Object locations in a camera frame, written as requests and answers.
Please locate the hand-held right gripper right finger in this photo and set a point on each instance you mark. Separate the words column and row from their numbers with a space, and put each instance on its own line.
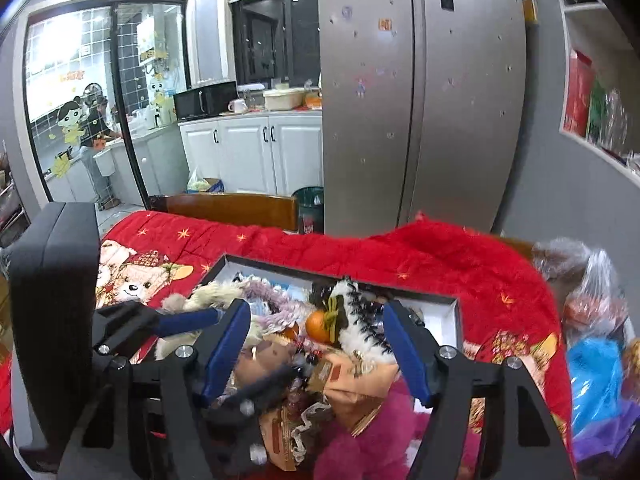
column 407, row 355

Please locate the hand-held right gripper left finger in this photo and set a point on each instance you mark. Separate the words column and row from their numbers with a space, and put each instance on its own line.
column 227, row 350

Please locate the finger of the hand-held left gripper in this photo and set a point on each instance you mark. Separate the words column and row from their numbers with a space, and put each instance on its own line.
column 190, row 321
column 265, row 390

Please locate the brown heart ornament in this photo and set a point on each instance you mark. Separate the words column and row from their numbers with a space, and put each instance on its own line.
column 265, row 357

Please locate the white fluffy claw clip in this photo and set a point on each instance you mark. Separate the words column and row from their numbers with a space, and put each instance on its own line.
column 360, row 340

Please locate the dark shallow cardboard box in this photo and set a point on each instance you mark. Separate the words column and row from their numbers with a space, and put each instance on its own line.
column 445, row 320

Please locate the tangerine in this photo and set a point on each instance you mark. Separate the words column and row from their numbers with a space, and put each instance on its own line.
column 290, row 332
column 317, row 327

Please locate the pink white crochet scrunchie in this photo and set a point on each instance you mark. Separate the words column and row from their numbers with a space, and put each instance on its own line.
column 272, row 300

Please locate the olive green hair clip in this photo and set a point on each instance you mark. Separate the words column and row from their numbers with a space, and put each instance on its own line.
column 334, row 320

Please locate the cream plush toy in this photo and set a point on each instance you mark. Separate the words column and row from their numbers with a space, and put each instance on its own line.
column 210, row 300

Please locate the cream crochet scrunchie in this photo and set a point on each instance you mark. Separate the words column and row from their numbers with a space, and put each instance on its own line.
column 306, row 427

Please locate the red printed blanket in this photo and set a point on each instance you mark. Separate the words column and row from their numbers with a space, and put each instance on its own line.
column 450, row 270

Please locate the wooden chair back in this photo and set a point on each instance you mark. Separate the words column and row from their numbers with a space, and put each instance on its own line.
column 225, row 210

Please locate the open cardboard box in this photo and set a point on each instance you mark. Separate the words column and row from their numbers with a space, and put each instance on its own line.
column 205, row 182

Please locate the dark green trash bin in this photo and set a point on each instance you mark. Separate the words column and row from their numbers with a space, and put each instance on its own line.
column 309, row 210

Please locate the clear plastic bag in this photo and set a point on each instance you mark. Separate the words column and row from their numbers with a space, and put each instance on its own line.
column 595, row 305
column 560, row 260

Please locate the blue plastic bag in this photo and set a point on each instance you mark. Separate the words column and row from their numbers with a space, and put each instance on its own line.
column 595, row 385

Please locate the white kitchen cabinet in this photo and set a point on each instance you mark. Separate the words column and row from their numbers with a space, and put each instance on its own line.
column 295, row 155

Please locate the cartoon girl sticker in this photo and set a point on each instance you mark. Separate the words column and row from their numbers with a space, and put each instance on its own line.
column 70, row 122

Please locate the plastic bags with food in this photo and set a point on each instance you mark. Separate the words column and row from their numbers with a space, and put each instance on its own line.
column 610, row 435

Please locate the white mug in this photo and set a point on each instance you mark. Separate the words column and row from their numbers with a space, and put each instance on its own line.
column 237, row 106

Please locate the black microwave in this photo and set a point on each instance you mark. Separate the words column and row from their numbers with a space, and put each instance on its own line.
column 205, row 101

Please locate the silver double-door refrigerator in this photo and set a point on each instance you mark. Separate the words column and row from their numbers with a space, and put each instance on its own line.
column 375, row 135

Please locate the cream basin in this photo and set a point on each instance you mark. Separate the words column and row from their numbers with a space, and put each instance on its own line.
column 282, row 100

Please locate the glass sliding door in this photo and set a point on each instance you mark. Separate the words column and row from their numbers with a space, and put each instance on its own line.
column 60, row 50

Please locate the dark kitchen window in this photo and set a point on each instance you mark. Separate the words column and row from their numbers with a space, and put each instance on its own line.
column 275, row 35

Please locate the green gift box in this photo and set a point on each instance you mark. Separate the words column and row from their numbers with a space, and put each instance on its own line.
column 597, row 110

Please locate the red gift box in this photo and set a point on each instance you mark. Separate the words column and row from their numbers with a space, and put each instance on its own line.
column 577, row 95

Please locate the white wall shelf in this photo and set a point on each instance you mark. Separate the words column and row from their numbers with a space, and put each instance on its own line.
column 590, row 152

